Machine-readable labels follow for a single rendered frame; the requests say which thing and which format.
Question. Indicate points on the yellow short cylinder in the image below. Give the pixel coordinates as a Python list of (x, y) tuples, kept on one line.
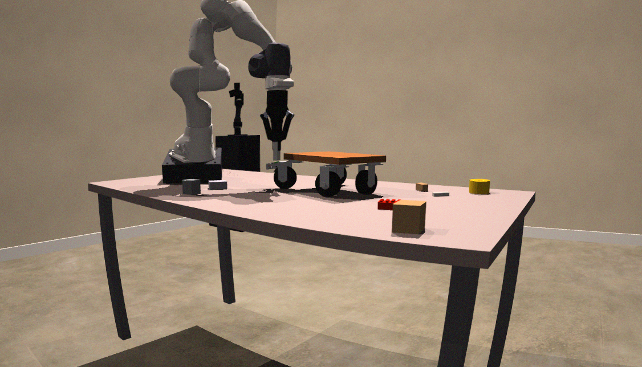
[(479, 186)]

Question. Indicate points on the wooden wheeled dolly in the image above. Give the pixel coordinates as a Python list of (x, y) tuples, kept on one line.
[(332, 176)]

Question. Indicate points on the red toy brick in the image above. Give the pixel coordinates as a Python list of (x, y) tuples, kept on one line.
[(386, 205)]

